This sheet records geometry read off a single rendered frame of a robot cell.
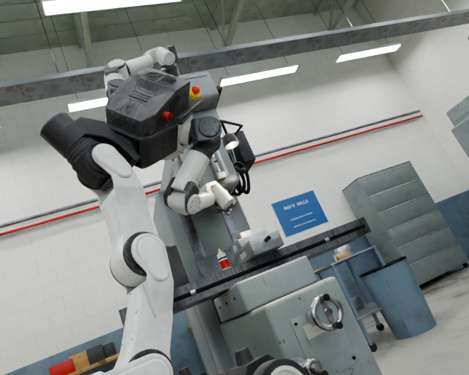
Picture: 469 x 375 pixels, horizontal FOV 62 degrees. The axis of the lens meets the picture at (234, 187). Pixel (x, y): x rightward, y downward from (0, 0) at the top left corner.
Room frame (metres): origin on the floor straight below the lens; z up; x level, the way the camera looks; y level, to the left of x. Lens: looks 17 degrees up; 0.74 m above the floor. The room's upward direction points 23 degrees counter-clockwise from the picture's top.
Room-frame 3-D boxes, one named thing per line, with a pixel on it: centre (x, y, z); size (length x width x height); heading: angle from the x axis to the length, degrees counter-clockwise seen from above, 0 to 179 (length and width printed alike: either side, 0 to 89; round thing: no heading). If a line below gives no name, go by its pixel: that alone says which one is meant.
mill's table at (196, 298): (1.88, 0.08, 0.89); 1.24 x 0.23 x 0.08; 112
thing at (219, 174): (1.78, 0.04, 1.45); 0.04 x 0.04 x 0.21; 22
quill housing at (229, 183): (1.88, 0.08, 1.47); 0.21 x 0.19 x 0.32; 112
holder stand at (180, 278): (1.72, 0.47, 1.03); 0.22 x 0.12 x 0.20; 115
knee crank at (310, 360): (1.33, 0.01, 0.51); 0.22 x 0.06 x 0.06; 22
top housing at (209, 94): (1.89, 0.09, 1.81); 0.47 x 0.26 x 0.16; 22
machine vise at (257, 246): (1.86, 0.03, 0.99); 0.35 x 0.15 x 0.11; 23
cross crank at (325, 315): (1.41, -0.10, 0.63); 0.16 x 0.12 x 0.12; 22
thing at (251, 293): (1.88, 0.08, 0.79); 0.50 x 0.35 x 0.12; 22
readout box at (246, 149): (2.28, -0.12, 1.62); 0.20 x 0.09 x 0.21; 22
